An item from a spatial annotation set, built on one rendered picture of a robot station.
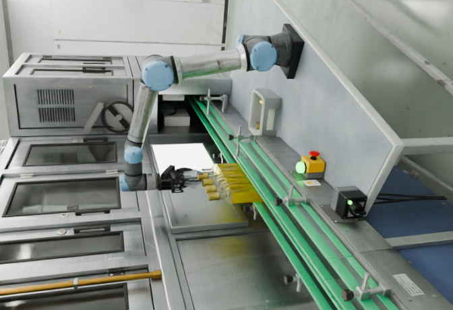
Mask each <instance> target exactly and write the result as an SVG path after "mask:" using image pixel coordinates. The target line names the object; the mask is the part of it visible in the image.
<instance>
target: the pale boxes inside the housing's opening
mask: <svg viewBox="0 0 453 310"><path fill-rule="evenodd" d="M184 96H185V95H184V94H160V97H161V98H162V100H184ZM174 111H175V110H174V109H161V115H164V117H163V118H161V119H162V122H163V125H164V126H165V127H172V126H189V122H190V116H189V114H188V113H187V111H186V110H185V109H177V112H176V113H175V114H174V115H167V114H170V113H173V112H174Z"/></svg>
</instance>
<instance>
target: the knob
mask: <svg viewBox="0 0 453 310"><path fill-rule="evenodd" d="M349 212H350V214H352V215H353V216H354V217H359V216H361V215H366V211H365V210H364V208H363V206H362V205H361V204H360V203H354V204H352V205H351V206H350V208H349Z"/></svg>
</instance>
